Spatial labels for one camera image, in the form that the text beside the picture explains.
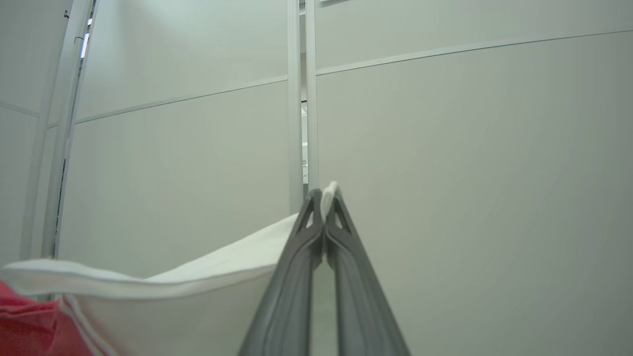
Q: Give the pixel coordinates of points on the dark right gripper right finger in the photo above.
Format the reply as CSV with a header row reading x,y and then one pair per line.
x,y
356,296

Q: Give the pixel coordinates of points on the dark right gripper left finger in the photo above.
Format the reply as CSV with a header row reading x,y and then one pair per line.
x,y
292,287

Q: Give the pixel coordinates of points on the red and white striped garment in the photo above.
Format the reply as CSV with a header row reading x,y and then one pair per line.
x,y
173,306

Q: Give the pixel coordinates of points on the grey partition post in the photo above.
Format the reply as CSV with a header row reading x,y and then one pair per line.
x,y
62,148
294,99

